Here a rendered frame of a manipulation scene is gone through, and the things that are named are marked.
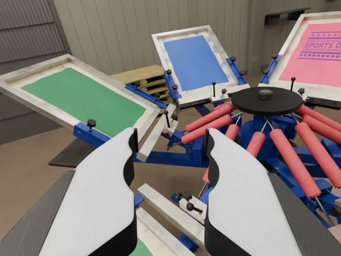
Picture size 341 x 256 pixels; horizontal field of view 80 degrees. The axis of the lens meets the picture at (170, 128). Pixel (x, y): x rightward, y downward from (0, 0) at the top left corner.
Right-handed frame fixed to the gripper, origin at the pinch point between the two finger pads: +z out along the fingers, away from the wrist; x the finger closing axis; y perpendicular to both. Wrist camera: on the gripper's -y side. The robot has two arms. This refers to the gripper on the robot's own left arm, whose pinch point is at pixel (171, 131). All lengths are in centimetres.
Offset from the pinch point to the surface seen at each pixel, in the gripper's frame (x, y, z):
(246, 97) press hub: 37, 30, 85
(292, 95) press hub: 57, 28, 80
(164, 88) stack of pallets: -12, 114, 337
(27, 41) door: -233, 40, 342
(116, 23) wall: -101, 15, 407
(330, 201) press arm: 58, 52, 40
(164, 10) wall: -15, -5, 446
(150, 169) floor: -26, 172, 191
